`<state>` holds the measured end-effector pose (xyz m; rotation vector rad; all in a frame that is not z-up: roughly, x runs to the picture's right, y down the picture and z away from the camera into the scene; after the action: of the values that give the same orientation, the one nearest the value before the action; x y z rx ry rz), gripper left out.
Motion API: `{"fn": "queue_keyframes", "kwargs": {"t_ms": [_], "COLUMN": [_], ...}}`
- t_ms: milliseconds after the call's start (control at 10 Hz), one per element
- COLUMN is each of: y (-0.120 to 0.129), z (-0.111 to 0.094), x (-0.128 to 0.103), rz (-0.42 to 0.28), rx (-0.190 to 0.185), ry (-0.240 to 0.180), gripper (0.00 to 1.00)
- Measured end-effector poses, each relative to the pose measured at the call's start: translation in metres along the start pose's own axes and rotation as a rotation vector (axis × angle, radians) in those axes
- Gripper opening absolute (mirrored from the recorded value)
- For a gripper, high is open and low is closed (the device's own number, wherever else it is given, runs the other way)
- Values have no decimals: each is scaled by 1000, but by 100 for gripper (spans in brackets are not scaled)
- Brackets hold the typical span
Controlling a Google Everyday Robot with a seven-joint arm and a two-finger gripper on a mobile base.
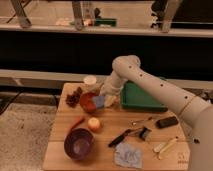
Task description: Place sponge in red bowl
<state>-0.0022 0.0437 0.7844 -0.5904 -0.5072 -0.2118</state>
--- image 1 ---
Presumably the blue sponge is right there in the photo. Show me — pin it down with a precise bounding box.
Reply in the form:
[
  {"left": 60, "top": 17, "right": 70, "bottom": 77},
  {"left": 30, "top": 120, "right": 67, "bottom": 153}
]
[{"left": 92, "top": 96, "right": 105, "bottom": 108}]

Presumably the purple bowl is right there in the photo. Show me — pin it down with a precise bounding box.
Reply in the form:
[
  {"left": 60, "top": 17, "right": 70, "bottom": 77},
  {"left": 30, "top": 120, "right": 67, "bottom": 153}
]
[{"left": 64, "top": 128, "right": 95, "bottom": 160}]

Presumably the small metal spoon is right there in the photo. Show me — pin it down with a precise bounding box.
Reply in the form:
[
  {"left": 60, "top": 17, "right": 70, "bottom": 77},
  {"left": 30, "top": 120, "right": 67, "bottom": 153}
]
[{"left": 131, "top": 117, "right": 153, "bottom": 126}]

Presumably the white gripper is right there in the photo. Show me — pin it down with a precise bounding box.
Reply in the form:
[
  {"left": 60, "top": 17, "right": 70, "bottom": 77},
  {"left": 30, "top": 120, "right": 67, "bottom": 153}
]
[{"left": 100, "top": 76, "right": 122, "bottom": 107}]

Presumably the yellow apple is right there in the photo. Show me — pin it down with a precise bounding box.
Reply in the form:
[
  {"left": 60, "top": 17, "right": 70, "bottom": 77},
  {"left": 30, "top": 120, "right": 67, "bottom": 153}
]
[{"left": 88, "top": 117, "right": 101, "bottom": 132}]

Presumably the green tray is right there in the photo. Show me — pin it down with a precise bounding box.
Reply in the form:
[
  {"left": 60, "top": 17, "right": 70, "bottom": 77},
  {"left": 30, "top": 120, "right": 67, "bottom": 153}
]
[{"left": 120, "top": 81, "right": 168, "bottom": 112}]

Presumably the cream wooden stick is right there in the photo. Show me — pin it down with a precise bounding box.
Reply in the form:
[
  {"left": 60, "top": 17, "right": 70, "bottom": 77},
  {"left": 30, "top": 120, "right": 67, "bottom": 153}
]
[
  {"left": 158, "top": 138, "right": 178, "bottom": 160},
  {"left": 153, "top": 138, "right": 173, "bottom": 153}
]

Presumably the black binder clip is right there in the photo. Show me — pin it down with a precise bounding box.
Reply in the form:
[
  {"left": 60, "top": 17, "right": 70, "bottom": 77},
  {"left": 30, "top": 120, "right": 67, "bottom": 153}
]
[{"left": 139, "top": 127, "right": 151, "bottom": 140}]

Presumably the blue cloth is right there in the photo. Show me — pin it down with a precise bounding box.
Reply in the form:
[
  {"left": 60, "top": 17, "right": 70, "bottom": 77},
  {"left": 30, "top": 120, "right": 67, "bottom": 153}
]
[{"left": 114, "top": 143, "right": 142, "bottom": 169}]

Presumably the white cup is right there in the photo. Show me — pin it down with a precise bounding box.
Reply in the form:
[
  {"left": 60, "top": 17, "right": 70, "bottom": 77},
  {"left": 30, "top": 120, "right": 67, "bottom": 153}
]
[{"left": 83, "top": 75, "right": 97, "bottom": 91}]

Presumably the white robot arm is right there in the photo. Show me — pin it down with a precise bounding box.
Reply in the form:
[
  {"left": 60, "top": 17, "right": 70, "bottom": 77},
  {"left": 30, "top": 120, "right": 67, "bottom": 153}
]
[{"left": 100, "top": 55, "right": 213, "bottom": 171}]

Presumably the black handled knife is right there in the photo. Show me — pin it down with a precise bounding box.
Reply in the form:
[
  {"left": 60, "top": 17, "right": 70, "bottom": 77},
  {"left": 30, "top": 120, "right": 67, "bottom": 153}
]
[{"left": 108, "top": 128, "right": 142, "bottom": 148}]

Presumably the black rectangular block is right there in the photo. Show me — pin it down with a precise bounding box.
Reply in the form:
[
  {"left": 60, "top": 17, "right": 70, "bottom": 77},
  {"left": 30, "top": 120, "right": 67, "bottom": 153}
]
[{"left": 156, "top": 116, "right": 178, "bottom": 129}]

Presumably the wooden table board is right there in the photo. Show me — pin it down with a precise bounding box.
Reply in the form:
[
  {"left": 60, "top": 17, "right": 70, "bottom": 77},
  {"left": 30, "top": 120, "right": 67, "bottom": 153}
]
[{"left": 43, "top": 83, "right": 189, "bottom": 171}]

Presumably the red bowl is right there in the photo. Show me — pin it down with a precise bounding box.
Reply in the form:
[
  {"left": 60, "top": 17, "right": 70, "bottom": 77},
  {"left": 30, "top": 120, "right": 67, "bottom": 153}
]
[{"left": 79, "top": 92, "right": 97, "bottom": 113}]

